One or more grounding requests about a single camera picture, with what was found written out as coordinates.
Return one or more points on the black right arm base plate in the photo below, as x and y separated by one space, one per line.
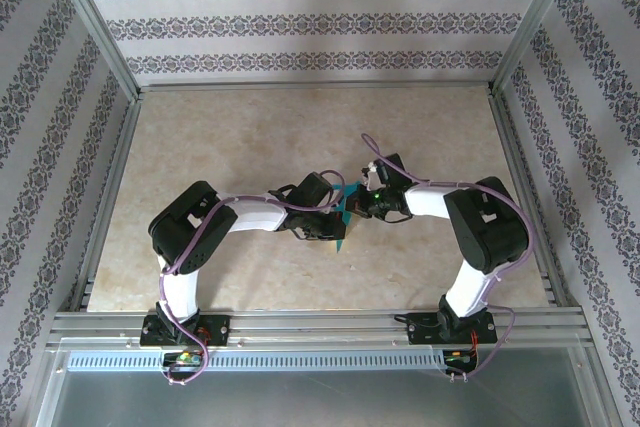
420 332

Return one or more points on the thin aluminium wall rail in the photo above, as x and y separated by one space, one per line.
320 86

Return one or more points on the slanted aluminium frame post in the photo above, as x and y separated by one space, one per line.
537 17
92 22

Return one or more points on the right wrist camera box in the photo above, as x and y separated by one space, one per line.
372 172

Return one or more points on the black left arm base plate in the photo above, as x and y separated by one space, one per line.
220 329

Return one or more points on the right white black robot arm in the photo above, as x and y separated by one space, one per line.
425 202

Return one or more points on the aluminium table side rail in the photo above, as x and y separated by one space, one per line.
113 187
512 147

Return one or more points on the teal cloth sheet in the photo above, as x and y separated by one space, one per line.
347 194

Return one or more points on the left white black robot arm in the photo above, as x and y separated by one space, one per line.
260 214

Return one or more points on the long aluminium mounting rail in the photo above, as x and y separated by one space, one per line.
320 322

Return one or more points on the shiny metal sheet panel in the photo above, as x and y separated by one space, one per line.
320 399

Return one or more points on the small electronics board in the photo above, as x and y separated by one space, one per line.
182 358
457 358

